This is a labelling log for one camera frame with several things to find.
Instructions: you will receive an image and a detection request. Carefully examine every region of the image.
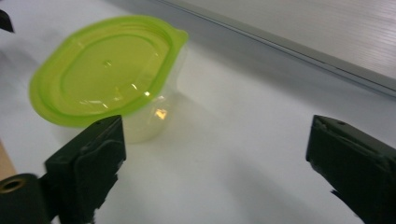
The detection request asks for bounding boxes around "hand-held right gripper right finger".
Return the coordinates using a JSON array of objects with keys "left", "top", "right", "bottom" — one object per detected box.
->
[{"left": 305, "top": 114, "right": 396, "bottom": 224}]

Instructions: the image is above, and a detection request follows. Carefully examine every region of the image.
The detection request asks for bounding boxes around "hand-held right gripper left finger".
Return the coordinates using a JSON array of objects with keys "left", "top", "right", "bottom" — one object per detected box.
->
[{"left": 44, "top": 114, "right": 127, "bottom": 224}]

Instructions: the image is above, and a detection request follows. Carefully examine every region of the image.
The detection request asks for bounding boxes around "round clear container green lid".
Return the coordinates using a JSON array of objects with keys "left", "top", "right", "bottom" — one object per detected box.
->
[{"left": 28, "top": 14, "right": 191, "bottom": 145}]

